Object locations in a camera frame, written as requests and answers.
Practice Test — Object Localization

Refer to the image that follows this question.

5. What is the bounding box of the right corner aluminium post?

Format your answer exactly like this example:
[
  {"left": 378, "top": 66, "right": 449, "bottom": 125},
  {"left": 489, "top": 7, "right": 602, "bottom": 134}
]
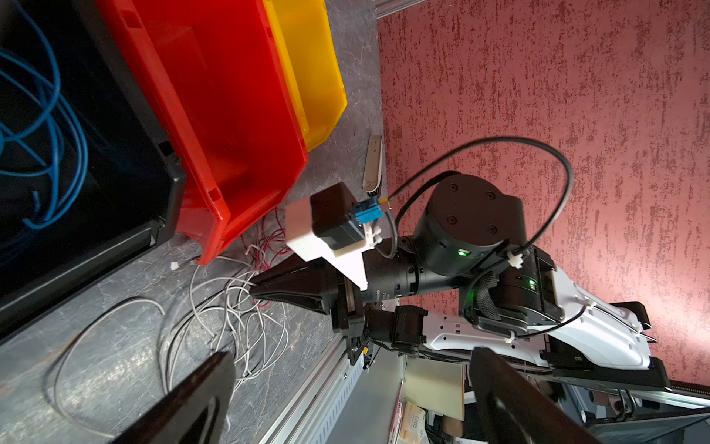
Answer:
[{"left": 373, "top": 0, "right": 425, "bottom": 20}]

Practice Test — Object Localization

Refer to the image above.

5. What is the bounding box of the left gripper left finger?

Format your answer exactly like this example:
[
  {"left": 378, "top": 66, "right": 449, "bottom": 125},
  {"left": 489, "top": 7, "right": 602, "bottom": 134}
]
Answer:
[{"left": 113, "top": 351, "right": 236, "bottom": 444}]

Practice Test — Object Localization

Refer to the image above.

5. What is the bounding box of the red cable tangle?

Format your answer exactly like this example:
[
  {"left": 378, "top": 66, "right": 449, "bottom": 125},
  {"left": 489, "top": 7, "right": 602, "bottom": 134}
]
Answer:
[{"left": 241, "top": 208, "right": 295, "bottom": 310}]

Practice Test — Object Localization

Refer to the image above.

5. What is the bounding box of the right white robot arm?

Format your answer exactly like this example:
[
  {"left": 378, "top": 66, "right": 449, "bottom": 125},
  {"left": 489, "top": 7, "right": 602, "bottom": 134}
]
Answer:
[{"left": 251, "top": 166, "right": 671, "bottom": 391}]

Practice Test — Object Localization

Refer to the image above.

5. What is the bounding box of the black plastic bin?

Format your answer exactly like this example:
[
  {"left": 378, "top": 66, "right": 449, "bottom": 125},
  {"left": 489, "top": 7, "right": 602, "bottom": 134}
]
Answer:
[{"left": 1, "top": 1, "right": 187, "bottom": 340}]

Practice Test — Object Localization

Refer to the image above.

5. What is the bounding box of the white cable tangle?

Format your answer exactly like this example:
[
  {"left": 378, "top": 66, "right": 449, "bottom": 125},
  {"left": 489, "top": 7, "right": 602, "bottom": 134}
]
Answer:
[{"left": 52, "top": 243, "right": 290, "bottom": 440}]

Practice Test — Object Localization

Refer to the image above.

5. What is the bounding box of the yellow plastic bin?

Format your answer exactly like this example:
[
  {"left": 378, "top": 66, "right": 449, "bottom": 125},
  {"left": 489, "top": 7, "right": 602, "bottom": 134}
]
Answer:
[{"left": 264, "top": 0, "right": 348, "bottom": 152}]

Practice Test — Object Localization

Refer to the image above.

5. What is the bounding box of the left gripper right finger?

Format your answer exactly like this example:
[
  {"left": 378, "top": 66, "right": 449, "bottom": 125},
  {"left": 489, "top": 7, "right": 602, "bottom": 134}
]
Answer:
[{"left": 469, "top": 348, "right": 597, "bottom": 444}]

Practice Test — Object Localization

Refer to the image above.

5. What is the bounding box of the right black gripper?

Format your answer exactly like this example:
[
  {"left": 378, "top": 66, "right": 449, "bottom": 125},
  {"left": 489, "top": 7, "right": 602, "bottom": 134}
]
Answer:
[{"left": 251, "top": 257, "right": 366, "bottom": 364}]

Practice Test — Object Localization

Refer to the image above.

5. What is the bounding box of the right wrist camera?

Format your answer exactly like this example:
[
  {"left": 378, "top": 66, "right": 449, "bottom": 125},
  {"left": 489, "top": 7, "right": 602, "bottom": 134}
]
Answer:
[{"left": 286, "top": 182, "right": 385, "bottom": 290}]

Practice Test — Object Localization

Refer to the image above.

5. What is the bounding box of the red plastic bin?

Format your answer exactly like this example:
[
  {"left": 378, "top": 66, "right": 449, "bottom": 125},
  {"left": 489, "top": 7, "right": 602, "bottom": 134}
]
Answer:
[{"left": 97, "top": 1, "right": 308, "bottom": 265}]

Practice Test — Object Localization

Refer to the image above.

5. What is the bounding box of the blue cable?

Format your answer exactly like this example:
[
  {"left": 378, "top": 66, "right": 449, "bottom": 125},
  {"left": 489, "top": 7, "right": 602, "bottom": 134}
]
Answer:
[{"left": 0, "top": 0, "right": 90, "bottom": 231}]

